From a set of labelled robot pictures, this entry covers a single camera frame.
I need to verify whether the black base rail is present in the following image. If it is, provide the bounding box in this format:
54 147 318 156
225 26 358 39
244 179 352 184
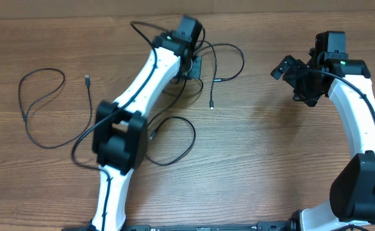
62 220 347 231

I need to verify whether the black USB cable bundle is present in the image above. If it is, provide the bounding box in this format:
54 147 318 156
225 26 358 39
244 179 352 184
161 40 246 111

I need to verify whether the black braided USB cable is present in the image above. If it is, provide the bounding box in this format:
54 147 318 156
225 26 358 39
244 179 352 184
144 78 197 167

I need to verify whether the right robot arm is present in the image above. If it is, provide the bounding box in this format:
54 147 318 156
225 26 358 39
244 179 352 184
271 31 375 230

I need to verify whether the black smooth USB cable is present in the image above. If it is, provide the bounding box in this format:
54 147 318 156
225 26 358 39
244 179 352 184
17 67 94 150

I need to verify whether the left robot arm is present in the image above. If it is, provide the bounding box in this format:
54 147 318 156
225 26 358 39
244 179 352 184
89 15 203 230

